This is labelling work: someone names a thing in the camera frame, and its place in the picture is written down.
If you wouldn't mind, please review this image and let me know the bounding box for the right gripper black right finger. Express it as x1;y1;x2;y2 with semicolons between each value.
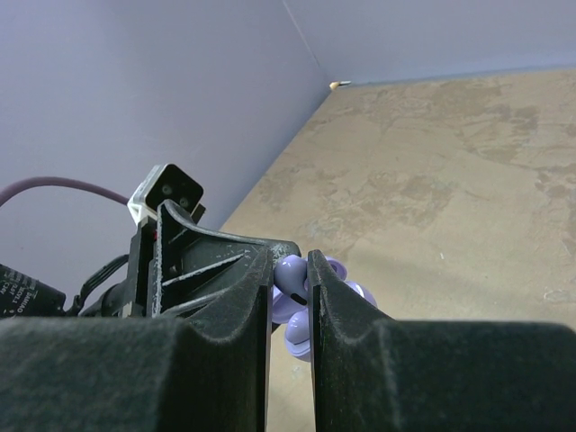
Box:
306;249;576;432

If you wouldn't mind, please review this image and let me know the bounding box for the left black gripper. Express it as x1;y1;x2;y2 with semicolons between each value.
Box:
80;200;301;318

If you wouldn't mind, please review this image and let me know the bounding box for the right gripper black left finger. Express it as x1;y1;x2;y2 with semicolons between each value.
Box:
1;250;273;431

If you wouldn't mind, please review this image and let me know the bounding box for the purple earbud charging case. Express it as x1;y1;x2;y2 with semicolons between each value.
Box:
272;256;377;362

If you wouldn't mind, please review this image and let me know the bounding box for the purple black wireless earbud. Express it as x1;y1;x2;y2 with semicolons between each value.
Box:
274;255;308;306

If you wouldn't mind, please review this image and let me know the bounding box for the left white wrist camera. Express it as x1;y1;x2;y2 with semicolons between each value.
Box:
127;164;206;225

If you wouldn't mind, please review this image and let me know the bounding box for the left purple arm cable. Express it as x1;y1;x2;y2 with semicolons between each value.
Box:
0;176;131;209

